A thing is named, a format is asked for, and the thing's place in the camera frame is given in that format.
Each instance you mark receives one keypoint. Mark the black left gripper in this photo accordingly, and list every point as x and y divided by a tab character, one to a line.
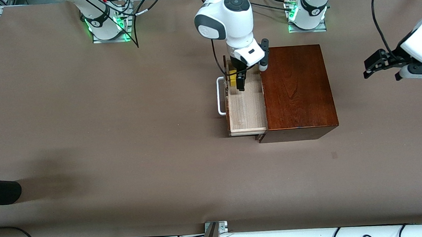
393	55

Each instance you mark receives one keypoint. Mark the silver metal bracket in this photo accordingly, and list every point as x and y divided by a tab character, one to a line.
222	227

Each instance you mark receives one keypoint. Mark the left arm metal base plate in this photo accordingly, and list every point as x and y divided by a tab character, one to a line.
309	30

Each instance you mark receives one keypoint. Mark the dark wooden drawer cabinet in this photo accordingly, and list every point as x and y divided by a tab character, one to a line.
298	97

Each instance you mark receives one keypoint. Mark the yellow cube block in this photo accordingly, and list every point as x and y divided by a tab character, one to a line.
233	80

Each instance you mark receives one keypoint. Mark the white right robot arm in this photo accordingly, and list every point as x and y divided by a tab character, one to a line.
226	20

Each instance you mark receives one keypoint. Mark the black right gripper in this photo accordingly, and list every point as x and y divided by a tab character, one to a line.
237	64

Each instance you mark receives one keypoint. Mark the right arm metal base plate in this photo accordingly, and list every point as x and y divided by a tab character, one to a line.
112	40

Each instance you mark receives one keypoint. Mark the brown paper table cover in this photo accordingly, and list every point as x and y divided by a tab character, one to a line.
160	137

